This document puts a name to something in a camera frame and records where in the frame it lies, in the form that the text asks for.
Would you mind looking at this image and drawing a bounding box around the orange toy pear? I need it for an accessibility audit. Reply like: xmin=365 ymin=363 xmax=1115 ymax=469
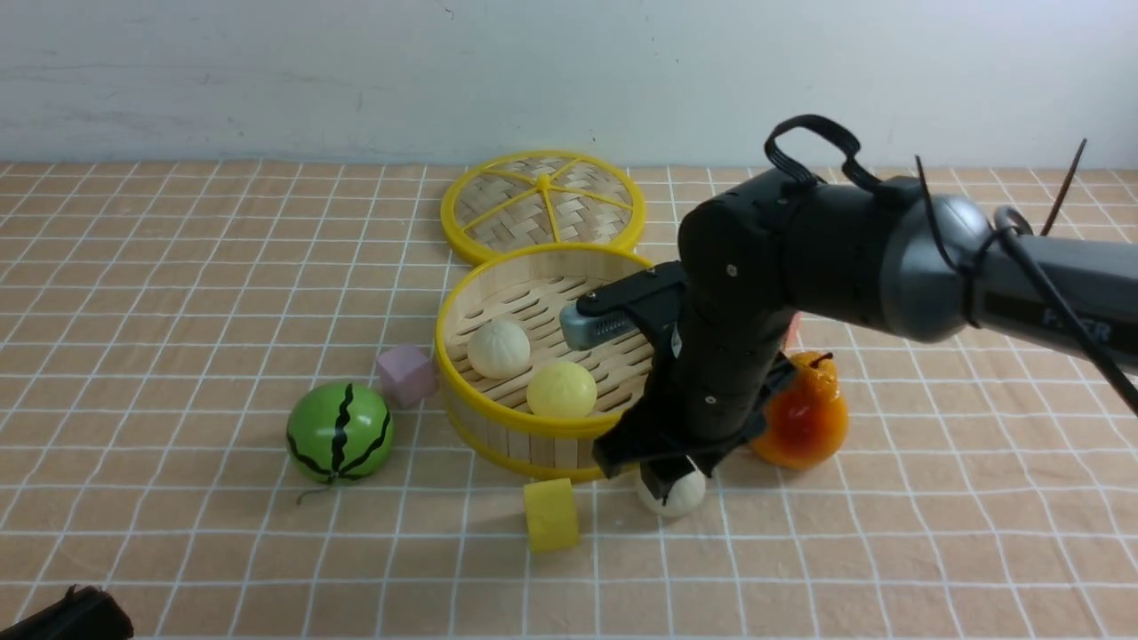
xmin=750 ymin=351 xmax=849 ymax=471

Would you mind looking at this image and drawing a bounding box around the green toy watermelon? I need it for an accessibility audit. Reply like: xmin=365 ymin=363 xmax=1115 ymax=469
xmin=285 ymin=381 xmax=395 ymax=485

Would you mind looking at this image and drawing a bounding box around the yellow bun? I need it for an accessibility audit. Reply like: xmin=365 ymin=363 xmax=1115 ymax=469
xmin=525 ymin=360 xmax=597 ymax=419

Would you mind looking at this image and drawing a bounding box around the pink cube block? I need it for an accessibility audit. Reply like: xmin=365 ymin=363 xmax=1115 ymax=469
xmin=376 ymin=344 xmax=439 ymax=408

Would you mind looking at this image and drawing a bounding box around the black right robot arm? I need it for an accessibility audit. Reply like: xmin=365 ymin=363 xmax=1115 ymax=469
xmin=577 ymin=170 xmax=1137 ymax=498

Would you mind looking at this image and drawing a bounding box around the woven bamboo steamer lid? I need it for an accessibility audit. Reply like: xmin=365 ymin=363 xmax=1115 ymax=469
xmin=440 ymin=150 xmax=648 ymax=266

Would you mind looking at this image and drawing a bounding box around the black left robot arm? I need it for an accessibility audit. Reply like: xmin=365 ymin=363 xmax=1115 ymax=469
xmin=1 ymin=586 xmax=135 ymax=640

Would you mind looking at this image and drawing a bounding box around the white bun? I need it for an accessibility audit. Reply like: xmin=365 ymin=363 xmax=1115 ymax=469
xmin=634 ymin=459 xmax=707 ymax=519
xmin=467 ymin=317 xmax=530 ymax=380

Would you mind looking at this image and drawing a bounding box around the yellow cube block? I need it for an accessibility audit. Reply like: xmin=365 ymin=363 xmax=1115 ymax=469
xmin=523 ymin=478 xmax=580 ymax=553

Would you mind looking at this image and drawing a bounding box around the bamboo steamer tray yellow rim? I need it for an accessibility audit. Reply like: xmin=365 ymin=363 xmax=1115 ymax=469
xmin=435 ymin=244 xmax=652 ymax=483

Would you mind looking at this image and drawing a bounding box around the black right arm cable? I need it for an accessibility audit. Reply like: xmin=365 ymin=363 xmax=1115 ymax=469
xmin=762 ymin=114 xmax=1138 ymax=417

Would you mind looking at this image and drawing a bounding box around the salmon cube block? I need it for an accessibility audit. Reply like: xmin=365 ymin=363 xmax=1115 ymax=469
xmin=781 ymin=313 xmax=802 ymax=351

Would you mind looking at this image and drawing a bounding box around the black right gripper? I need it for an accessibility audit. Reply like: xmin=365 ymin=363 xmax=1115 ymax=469
xmin=592 ymin=294 xmax=794 ymax=507

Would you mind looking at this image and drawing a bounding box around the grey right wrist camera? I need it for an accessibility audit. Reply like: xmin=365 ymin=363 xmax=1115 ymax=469
xmin=560 ymin=260 xmax=687 ymax=351

